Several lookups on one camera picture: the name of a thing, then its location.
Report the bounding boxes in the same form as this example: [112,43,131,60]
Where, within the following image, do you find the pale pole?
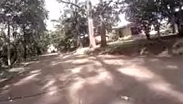
[83,0,98,50]

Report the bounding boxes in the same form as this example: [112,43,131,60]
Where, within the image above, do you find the earth bank with rocks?
[84,32,183,69]

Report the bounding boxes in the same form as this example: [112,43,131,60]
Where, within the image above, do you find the reddish brown dirt road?
[0,36,183,104]

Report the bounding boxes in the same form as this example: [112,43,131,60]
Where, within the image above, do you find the small building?
[110,20,146,41]

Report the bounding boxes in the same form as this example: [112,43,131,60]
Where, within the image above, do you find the row of leafy trees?
[47,0,183,56]

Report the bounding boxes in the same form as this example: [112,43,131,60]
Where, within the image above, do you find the row of tall trees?
[0,0,56,71]

